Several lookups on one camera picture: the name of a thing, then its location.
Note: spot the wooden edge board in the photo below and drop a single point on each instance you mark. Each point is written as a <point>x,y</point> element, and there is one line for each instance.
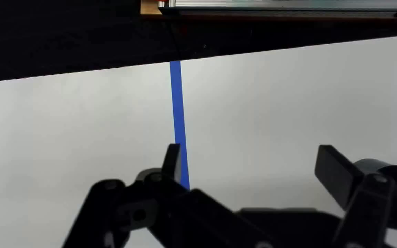
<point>149,7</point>

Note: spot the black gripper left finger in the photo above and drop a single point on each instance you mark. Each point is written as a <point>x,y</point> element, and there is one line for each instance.
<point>171,207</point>

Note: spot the short blue tape strip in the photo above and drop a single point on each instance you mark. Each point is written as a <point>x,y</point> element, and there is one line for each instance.
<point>178,115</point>

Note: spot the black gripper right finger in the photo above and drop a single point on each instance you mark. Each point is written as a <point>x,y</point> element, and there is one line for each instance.
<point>368,197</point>

